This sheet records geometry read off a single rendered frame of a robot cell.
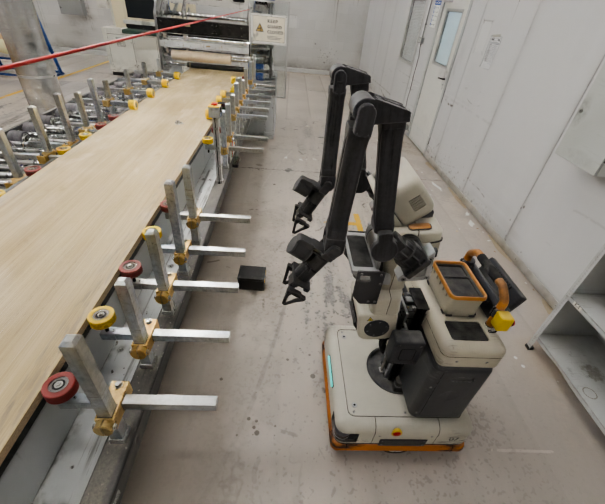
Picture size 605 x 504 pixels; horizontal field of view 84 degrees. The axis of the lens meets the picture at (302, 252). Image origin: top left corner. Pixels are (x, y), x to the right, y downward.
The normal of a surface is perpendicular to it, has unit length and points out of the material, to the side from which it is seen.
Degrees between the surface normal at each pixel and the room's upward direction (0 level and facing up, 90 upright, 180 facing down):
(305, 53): 90
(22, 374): 0
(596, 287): 90
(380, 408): 0
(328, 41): 90
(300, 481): 0
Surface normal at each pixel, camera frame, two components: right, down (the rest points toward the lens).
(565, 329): 0.03, 0.61
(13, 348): 0.08, -0.80
